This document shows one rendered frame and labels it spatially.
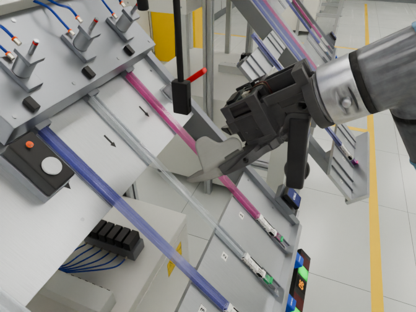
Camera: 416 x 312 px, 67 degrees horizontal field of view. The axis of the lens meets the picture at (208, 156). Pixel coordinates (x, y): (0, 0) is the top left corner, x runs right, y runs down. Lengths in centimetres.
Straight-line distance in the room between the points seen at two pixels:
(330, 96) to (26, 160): 36
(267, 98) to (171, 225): 62
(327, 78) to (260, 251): 43
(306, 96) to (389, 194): 186
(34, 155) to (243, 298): 43
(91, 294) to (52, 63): 51
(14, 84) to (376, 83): 42
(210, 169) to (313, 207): 156
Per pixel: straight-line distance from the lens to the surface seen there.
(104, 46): 58
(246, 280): 65
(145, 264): 88
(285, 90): 40
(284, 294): 70
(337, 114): 39
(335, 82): 38
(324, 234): 182
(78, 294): 82
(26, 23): 54
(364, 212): 203
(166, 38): 382
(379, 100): 38
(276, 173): 111
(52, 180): 43
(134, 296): 83
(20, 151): 44
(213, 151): 42
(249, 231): 69
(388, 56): 37
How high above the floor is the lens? 133
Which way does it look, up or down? 37 degrees down
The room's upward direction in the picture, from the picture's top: straight up
